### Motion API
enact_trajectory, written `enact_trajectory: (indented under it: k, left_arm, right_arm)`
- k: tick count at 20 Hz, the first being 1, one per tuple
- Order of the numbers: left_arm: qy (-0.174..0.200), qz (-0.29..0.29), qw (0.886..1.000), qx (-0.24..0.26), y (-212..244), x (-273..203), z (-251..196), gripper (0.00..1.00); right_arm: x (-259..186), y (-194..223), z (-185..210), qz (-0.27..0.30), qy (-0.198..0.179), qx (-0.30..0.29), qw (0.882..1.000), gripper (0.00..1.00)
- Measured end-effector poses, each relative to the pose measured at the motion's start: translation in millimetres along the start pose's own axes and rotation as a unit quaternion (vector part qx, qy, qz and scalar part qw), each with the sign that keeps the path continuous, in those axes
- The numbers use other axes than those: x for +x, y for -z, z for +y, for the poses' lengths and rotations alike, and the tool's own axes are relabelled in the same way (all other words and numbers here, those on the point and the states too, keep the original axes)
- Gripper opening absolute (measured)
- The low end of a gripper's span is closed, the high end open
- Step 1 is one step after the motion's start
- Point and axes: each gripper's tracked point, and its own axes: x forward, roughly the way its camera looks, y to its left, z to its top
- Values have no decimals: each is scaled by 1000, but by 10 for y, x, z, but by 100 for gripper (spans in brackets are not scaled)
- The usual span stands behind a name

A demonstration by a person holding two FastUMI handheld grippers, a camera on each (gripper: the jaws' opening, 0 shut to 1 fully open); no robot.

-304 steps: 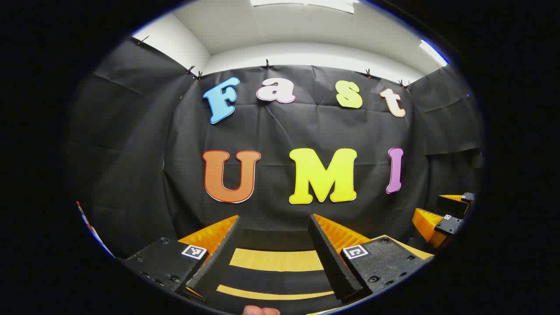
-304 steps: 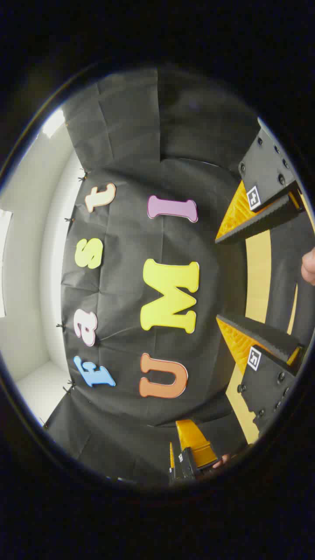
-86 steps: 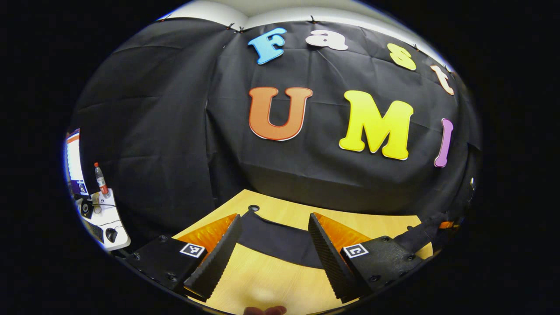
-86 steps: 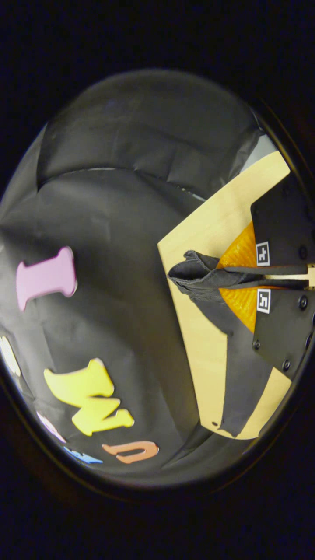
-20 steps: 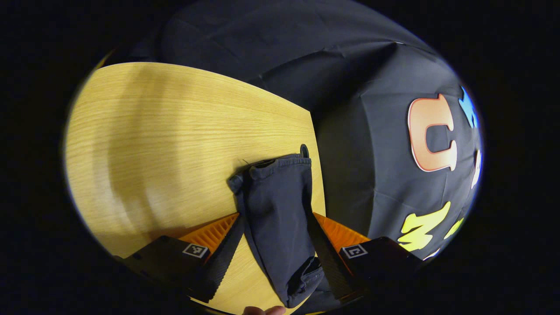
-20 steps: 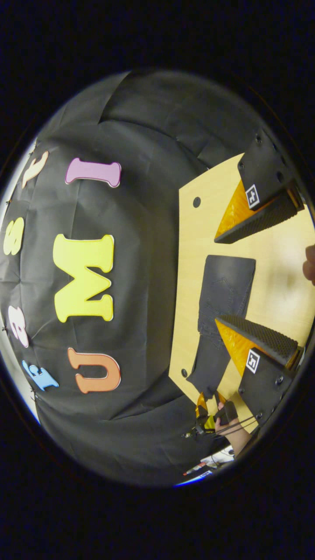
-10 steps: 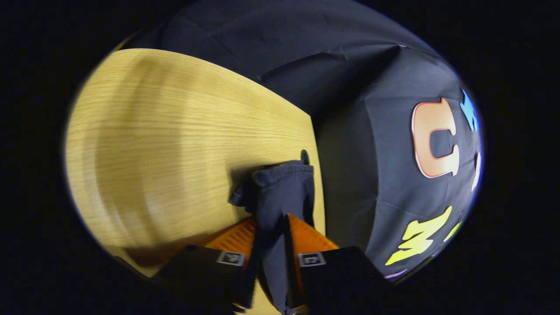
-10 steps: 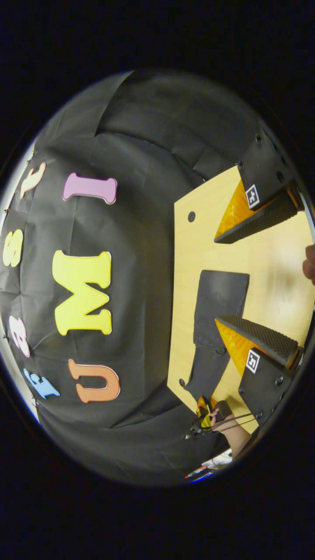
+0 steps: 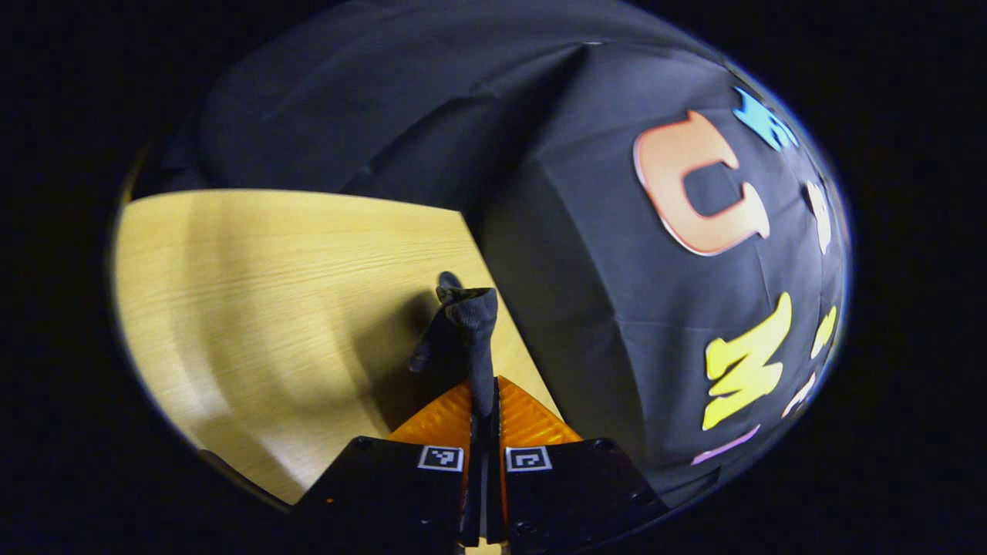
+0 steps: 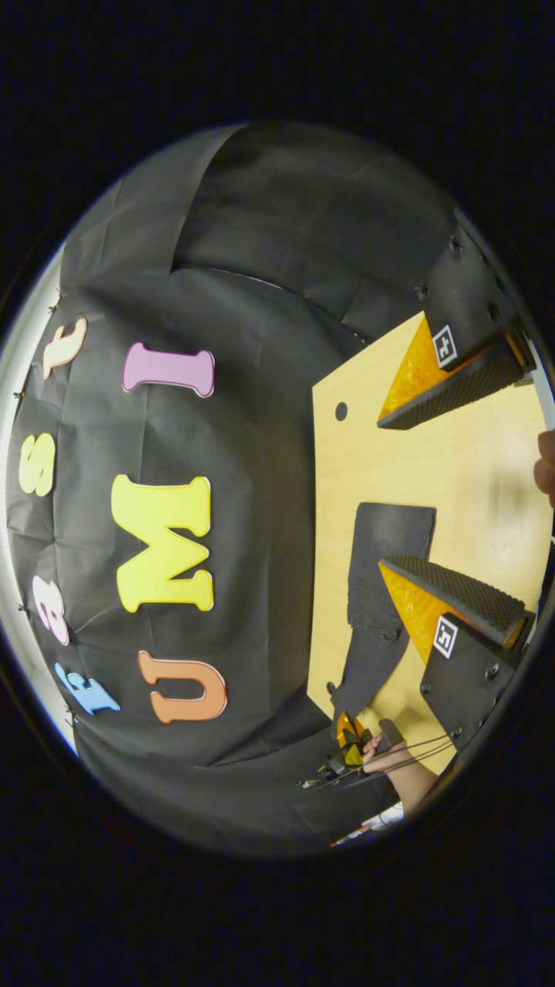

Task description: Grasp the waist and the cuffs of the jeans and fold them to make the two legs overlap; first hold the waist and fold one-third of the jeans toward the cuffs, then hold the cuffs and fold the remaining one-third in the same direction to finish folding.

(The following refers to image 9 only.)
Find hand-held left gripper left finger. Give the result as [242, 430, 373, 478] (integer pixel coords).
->
[291, 380, 487, 550]

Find black backdrop cloth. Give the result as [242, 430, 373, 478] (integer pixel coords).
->
[131, 0, 853, 510]

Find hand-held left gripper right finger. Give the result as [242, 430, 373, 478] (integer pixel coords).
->
[487, 375, 669, 553]

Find black jeans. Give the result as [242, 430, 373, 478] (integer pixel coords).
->
[409, 285, 500, 423]

